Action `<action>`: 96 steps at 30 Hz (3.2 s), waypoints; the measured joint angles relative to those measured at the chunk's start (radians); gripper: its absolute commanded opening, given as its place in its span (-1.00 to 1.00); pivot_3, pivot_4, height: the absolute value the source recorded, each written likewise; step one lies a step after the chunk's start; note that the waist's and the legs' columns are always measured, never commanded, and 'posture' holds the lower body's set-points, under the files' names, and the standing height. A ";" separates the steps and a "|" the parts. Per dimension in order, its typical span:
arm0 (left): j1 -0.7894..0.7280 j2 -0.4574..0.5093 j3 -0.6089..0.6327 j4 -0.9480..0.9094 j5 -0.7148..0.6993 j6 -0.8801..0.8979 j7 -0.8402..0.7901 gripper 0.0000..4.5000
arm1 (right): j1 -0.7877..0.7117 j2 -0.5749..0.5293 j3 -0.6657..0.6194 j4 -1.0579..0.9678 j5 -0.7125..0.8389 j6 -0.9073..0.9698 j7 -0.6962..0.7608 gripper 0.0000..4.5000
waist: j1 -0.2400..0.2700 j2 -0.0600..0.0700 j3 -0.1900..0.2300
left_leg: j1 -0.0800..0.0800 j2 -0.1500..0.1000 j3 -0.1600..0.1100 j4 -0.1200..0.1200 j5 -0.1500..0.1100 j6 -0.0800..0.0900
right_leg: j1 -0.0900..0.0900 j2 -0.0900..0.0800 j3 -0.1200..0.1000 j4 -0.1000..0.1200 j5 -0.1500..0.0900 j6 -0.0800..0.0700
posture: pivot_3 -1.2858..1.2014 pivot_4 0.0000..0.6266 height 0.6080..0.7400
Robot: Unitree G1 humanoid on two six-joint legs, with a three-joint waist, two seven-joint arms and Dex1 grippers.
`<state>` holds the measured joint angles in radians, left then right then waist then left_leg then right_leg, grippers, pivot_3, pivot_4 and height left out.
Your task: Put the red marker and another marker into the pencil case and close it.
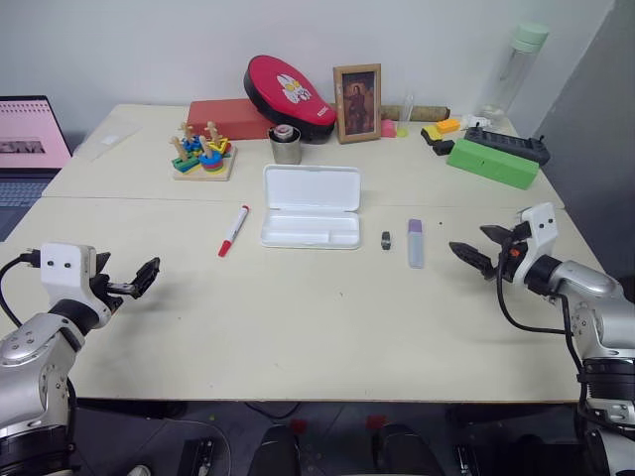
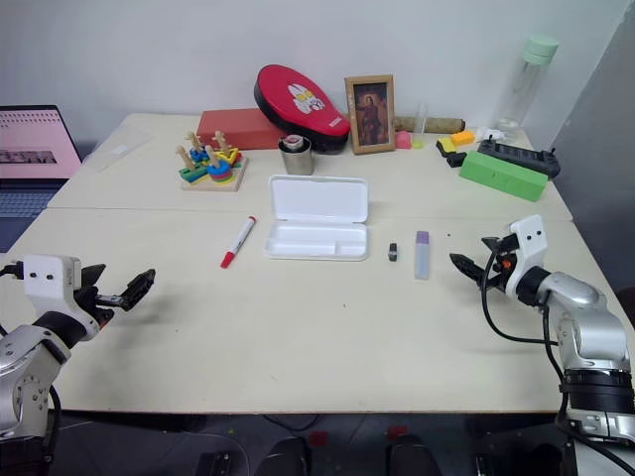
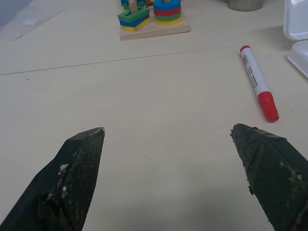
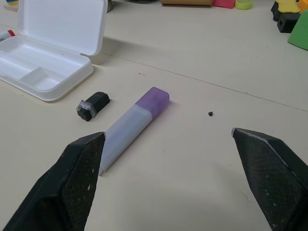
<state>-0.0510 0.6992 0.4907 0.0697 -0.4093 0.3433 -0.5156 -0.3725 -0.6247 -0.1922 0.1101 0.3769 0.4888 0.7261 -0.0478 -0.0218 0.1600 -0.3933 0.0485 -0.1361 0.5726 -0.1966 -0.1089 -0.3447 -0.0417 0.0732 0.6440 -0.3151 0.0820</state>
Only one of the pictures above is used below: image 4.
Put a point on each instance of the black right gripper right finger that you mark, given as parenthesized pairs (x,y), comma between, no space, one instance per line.
(269,173)

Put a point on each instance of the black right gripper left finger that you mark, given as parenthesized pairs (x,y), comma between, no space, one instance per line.
(72,183)

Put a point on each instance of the white plastic case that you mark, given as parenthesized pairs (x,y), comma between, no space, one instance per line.
(48,48)

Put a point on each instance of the black eraser with clear sleeve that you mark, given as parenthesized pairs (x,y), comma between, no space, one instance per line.
(92,106)

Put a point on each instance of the purple capped translucent highlighter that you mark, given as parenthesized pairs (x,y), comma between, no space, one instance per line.
(134,122)

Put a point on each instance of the green foam block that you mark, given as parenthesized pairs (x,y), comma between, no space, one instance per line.
(299,33)

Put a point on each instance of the black hollow square block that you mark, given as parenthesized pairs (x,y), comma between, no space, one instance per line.
(286,22)

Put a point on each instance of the white marker with red band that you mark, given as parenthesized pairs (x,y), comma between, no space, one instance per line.
(5,35)

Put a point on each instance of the yellow foam block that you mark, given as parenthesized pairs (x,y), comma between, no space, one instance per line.
(287,6)

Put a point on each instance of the orange foam block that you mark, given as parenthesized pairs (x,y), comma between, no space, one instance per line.
(303,6)

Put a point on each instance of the lime green round cap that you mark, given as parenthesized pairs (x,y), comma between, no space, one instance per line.
(243,4)

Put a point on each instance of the pink foam block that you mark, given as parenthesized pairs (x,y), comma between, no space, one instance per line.
(223,3)

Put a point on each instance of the brown wooden board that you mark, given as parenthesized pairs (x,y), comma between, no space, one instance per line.
(186,2)

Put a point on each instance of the blue and yellow block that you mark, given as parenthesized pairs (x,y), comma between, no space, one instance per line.
(10,2)

